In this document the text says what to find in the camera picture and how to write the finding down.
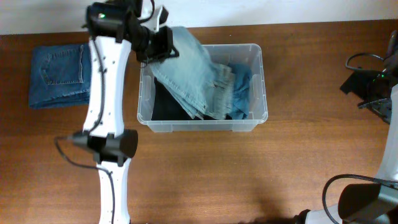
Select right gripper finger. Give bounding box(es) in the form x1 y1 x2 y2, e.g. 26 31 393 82
340 72 373 100
358 98 392 124

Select light blue jeans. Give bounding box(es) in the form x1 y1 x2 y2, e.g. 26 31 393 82
149 27 235 119

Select black garment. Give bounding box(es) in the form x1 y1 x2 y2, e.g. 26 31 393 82
152 78 191 121

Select clear plastic storage bin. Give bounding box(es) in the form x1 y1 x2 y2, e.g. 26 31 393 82
137 44 268 133

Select blue shirt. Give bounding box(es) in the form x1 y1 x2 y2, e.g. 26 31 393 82
228 63 252 119

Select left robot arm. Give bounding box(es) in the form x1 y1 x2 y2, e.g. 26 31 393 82
70 1 179 223

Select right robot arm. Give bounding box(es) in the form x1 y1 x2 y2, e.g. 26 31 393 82
291 31 397 224

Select dark blue folded jeans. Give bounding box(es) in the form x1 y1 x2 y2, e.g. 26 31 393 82
29 44 91 109

